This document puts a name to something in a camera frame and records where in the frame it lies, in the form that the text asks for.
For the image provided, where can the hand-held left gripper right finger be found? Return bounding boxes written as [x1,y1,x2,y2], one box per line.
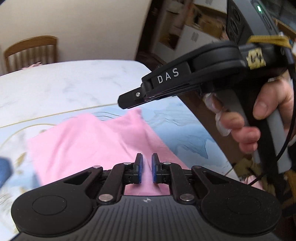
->
[151,153,232,205]

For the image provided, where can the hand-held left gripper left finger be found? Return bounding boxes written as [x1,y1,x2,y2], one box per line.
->
[63,153,144,205]

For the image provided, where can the blue cloth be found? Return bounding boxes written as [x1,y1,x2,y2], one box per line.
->
[0,157,13,189]

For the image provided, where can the wooden chair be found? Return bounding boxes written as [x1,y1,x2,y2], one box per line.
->
[3,35,58,75]

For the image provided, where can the person's right hand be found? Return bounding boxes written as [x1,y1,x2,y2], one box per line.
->
[203,76,295,154]

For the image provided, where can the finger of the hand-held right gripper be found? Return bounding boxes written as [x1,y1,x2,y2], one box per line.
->
[117,86,149,110]

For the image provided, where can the cardboard box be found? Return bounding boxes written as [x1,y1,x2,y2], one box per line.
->
[155,22,223,54]

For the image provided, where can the pink printed t-shirt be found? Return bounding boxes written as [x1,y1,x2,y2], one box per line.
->
[27,108,192,196]

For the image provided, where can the light pink garment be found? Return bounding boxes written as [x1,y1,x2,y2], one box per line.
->
[21,61,42,70]

